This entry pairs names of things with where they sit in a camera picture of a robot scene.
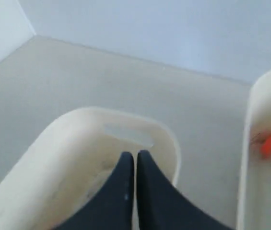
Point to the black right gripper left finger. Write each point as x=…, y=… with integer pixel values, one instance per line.
x=112, y=206

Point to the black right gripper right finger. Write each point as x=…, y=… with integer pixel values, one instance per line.
x=161, y=206

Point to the cream plastic bin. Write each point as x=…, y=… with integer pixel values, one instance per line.
x=254, y=193

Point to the white bin with sticker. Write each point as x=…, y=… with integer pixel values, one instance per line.
x=71, y=159

